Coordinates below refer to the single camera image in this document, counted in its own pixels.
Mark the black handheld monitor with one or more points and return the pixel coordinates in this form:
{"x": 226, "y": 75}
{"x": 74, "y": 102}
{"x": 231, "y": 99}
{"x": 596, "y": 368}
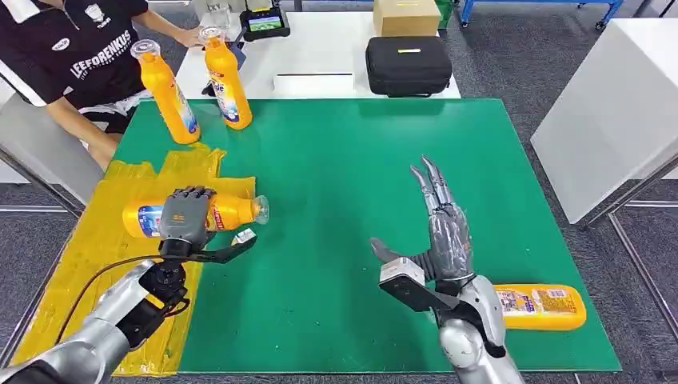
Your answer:
{"x": 265, "y": 24}

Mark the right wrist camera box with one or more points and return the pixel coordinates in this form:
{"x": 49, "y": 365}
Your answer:
{"x": 408, "y": 286}

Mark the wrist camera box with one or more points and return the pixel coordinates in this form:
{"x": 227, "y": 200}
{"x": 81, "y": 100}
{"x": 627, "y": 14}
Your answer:
{"x": 228, "y": 252}
{"x": 408, "y": 286}

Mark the cardboard box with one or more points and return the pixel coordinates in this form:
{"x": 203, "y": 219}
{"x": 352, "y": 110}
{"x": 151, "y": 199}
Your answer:
{"x": 407, "y": 17}

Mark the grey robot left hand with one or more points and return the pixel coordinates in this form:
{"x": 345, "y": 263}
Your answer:
{"x": 183, "y": 217}

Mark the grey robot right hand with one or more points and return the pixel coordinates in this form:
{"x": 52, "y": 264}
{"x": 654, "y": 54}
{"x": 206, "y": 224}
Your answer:
{"x": 450, "y": 244}

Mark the black carrying case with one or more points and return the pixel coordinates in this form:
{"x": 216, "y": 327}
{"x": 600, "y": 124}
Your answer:
{"x": 408, "y": 65}

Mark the green crate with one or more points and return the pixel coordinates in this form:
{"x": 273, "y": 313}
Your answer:
{"x": 446, "y": 13}

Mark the white table with case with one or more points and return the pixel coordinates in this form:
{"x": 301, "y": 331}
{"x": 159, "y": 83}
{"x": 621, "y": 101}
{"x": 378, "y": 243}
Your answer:
{"x": 318, "y": 50}

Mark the person's left hand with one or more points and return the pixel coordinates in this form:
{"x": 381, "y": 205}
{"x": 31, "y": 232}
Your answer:
{"x": 190, "y": 37}

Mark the person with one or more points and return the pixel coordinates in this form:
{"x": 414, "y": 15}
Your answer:
{"x": 79, "y": 48}

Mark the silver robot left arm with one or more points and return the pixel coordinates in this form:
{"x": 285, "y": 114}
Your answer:
{"x": 100, "y": 334}

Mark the blue metal frame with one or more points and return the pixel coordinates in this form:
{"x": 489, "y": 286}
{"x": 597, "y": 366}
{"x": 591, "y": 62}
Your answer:
{"x": 540, "y": 4}

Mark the green table mat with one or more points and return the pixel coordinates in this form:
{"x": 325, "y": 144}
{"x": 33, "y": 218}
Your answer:
{"x": 344, "y": 159}

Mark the orange drink bottle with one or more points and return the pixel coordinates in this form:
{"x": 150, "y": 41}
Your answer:
{"x": 228, "y": 85}
{"x": 169, "y": 90}
{"x": 545, "y": 307}
{"x": 233, "y": 211}

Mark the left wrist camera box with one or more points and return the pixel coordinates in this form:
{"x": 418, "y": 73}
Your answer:
{"x": 228, "y": 252}

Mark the large white side table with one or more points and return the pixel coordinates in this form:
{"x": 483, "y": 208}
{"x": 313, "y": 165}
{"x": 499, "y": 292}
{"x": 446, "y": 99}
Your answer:
{"x": 614, "y": 116}

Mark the clear drinking glass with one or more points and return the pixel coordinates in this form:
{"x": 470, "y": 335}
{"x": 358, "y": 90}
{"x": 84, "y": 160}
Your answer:
{"x": 218, "y": 13}

